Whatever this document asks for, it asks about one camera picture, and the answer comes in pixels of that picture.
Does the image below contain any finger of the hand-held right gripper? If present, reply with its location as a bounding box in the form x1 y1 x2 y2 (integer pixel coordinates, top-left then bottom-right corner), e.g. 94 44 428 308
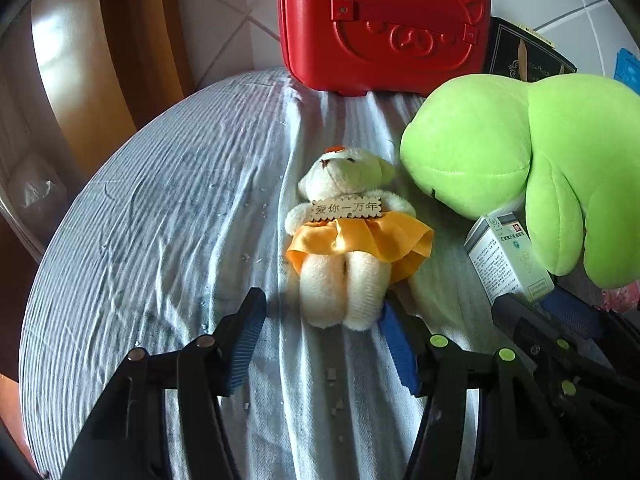
491 292 616 391
542 284 640 381

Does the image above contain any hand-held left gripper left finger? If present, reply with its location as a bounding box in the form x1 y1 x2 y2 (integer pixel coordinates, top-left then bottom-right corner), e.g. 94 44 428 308
60 287 268 480

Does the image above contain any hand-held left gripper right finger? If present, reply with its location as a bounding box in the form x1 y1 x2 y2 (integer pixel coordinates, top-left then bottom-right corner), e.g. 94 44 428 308
379 300 571 480

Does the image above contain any white medicine box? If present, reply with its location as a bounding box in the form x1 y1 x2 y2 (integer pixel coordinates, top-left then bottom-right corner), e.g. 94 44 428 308
463 211 555 306

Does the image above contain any bright green plush toy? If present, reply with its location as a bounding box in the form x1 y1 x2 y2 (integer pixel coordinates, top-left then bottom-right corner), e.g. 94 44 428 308
399 73 640 290

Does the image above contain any white teddy bear orange dress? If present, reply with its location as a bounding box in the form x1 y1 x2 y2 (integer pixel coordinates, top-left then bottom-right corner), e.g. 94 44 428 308
284 145 435 332

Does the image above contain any blue plastic container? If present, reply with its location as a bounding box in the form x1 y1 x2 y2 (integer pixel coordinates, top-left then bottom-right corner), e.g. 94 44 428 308
614 47 640 93

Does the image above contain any pink patterned cloth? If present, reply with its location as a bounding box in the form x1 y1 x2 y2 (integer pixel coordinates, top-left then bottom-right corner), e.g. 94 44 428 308
602 282 640 316

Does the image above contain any grey striped tablecloth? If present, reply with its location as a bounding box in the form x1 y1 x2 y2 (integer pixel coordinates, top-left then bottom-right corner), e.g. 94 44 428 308
19 67 616 480

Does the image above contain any black gift box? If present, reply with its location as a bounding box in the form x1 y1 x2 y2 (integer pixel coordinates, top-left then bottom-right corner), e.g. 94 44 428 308
482 16 578 83

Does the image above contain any red bear-face case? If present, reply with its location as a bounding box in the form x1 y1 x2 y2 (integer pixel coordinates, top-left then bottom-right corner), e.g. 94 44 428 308
277 0 492 97

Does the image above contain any curved wooden wall trim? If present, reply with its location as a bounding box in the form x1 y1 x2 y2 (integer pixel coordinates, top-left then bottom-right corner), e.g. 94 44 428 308
0 0 196 261

